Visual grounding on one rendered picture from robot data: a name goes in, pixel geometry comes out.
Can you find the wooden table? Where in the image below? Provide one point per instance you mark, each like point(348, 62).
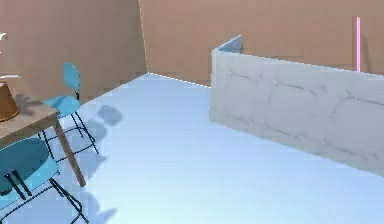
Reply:
point(30, 121)

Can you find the brown plant pot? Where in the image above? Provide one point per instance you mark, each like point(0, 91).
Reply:
point(5, 101)

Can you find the pink pole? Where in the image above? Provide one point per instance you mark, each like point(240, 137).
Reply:
point(358, 43)

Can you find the blue chair black legs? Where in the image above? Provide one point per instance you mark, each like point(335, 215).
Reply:
point(65, 103)
point(26, 163)

